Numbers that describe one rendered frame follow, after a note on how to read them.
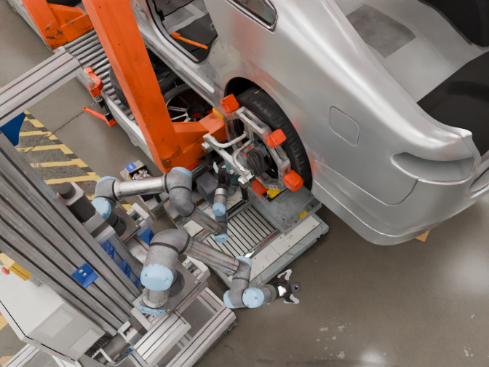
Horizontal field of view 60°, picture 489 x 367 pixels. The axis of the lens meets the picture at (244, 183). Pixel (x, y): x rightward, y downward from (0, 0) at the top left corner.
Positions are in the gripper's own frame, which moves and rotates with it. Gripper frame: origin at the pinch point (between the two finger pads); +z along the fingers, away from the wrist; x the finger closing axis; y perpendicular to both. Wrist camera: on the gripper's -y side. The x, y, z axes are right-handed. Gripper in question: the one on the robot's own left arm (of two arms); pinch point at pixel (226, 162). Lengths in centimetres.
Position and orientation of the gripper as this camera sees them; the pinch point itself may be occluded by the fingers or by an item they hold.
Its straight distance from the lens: 263.5
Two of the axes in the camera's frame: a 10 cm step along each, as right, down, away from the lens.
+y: 0.3, 5.6, 8.3
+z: 1.1, -8.3, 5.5
